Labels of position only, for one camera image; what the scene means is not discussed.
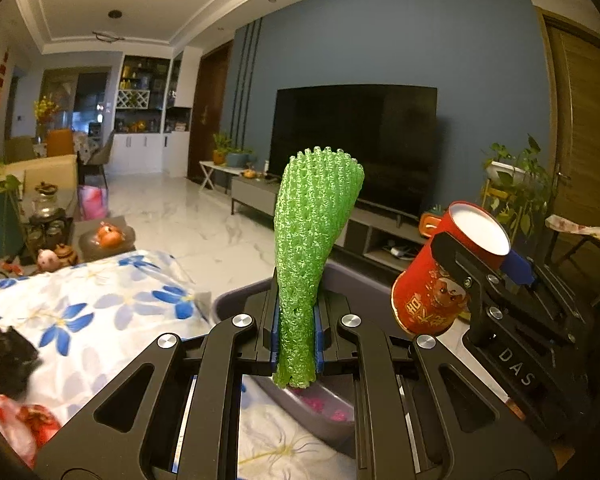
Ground plant in orange pot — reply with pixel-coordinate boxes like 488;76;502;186
212;132;233;166

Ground black crumpled bag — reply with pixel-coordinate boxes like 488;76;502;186
0;326;40;401

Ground grey television cabinet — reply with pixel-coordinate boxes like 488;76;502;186
230;177;433;271

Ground yellow flowers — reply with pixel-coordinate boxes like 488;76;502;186
34;95;60;123

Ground black television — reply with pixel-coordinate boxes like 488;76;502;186
269;84;438;221

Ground grey plastic bin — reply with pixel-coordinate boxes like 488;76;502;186
212;257;411;458

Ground blue floral tablecloth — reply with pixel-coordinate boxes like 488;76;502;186
0;249;361;480

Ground brown teapot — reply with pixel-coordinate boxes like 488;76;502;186
52;244;79;267

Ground red crumpled wrapper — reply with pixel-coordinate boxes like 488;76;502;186
0;392;63;468

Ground leafy plant on yellow stand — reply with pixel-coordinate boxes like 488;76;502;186
480;135;556;246

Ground white display cabinet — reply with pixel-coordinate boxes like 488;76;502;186
110;52;191;176

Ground chair with patterned cloth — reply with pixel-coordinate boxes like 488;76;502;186
545;212;600;311

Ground beige armchair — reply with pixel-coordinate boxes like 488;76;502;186
2;154;79;206

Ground white bench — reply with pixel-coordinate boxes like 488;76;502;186
200;160;245;193

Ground red paper cup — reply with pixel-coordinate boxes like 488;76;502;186
391;201;511;337

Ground orange box ornament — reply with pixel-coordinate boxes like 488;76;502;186
419;212;451;241

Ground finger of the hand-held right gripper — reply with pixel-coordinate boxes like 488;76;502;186
431;232;519;342
504;248;589;319

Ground wooden door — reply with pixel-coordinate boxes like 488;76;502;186
535;7;600;241

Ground orange fruit ornament on tray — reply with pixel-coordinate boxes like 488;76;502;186
77;215;138;263

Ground glass jar with lid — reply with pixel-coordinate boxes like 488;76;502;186
30;182;63;221

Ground dark brown door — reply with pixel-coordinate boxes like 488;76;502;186
187;42;233;181

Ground pink bag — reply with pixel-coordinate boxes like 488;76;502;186
78;185;110;221

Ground grey dining chair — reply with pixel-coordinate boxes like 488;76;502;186
87;130;115;186

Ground orange round ornament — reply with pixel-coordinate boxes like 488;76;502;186
96;222;125;248

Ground plant in blue pot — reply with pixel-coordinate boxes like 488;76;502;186
226;147;255;168

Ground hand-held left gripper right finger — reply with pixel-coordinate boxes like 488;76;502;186
314;290;561;480

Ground green foam fruit net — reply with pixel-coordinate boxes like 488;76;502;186
271;146;365;390

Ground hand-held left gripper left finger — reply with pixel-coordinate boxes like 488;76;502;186
32;287;281;480

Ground orange chair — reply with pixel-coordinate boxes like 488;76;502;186
46;129;75;157

